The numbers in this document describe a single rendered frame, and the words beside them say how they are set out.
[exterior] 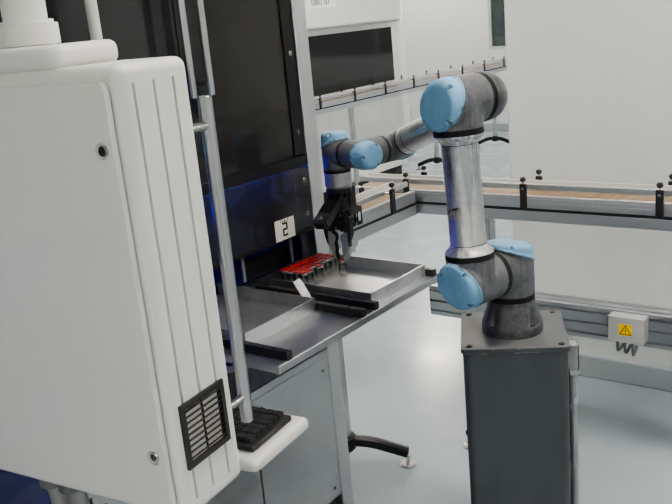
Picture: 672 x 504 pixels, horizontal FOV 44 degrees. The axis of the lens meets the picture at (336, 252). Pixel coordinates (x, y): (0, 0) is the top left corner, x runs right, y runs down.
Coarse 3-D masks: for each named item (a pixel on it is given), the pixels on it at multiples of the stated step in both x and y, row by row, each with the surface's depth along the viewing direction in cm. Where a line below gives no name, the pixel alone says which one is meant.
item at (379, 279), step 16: (352, 256) 243; (336, 272) 240; (352, 272) 239; (368, 272) 237; (384, 272) 236; (400, 272) 234; (416, 272) 226; (320, 288) 219; (336, 288) 215; (352, 288) 225; (368, 288) 223; (384, 288) 214; (400, 288) 220
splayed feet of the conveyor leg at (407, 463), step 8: (352, 432) 302; (352, 440) 299; (360, 440) 300; (368, 440) 300; (376, 440) 301; (384, 440) 302; (352, 448) 300; (376, 448) 301; (384, 448) 300; (392, 448) 301; (400, 448) 301; (408, 448) 302; (408, 456) 303; (400, 464) 303; (408, 464) 302
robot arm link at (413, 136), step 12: (504, 84) 192; (504, 96) 191; (420, 120) 214; (396, 132) 223; (408, 132) 218; (420, 132) 214; (432, 132) 211; (396, 144) 222; (408, 144) 219; (420, 144) 217; (396, 156) 225; (408, 156) 229
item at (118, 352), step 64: (0, 64) 130; (64, 64) 126; (128, 64) 122; (0, 128) 132; (64, 128) 125; (128, 128) 122; (192, 128) 135; (0, 192) 136; (64, 192) 129; (128, 192) 125; (192, 192) 135; (0, 256) 141; (64, 256) 133; (128, 256) 126; (192, 256) 136; (0, 320) 146; (64, 320) 138; (128, 320) 130; (192, 320) 137; (0, 384) 151; (64, 384) 142; (128, 384) 134; (192, 384) 138; (0, 448) 157; (64, 448) 147; (128, 448) 139; (192, 448) 139
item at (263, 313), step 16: (240, 288) 225; (224, 304) 222; (240, 304) 220; (256, 304) 219; (272, 304) 218; (288, 304) 215; (304, 304) 207; (224, 320) 210; (256, 320) 207; (272, 320) 197; (288, 320) 202; (256, 336) 193
